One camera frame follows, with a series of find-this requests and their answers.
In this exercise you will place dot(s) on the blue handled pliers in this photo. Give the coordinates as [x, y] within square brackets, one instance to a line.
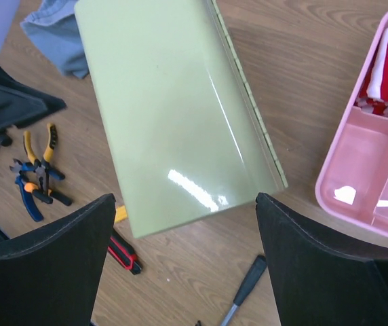
[27, 198]

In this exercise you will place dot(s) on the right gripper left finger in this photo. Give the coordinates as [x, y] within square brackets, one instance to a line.
[50, 276]

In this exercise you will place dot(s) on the pink divided organizer tray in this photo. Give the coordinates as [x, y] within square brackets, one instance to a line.
[353, 182]

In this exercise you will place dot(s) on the blue grey cloth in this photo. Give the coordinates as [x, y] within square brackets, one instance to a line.
[53, 30]

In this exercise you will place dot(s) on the orange black handled pliers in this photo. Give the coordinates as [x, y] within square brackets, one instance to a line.
[44, 193]

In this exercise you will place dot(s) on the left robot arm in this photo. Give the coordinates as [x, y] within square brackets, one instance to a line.
[22, 106]

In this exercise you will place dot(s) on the green metal tool chest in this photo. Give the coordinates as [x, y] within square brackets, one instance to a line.
[185, 133]

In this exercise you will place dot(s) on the red black utility knife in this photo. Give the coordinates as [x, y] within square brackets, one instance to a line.
[124, 253]

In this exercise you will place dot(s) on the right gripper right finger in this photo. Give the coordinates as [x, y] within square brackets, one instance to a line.
[320, 276]

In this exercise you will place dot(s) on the small black claw hammer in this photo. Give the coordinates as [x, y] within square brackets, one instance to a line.
[249, 282]

